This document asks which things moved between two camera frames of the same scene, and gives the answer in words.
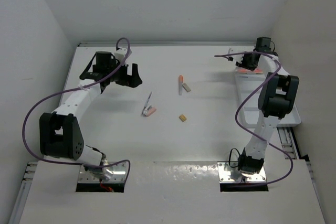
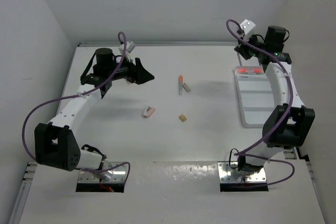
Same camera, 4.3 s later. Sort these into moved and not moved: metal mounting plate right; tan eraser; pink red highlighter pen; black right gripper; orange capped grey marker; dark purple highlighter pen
Moved: dark purple highlighter pen; black right gripper
Not moved: pink red highlighter pen; tan eraser; orange capped grey marker; metal mounting plate right
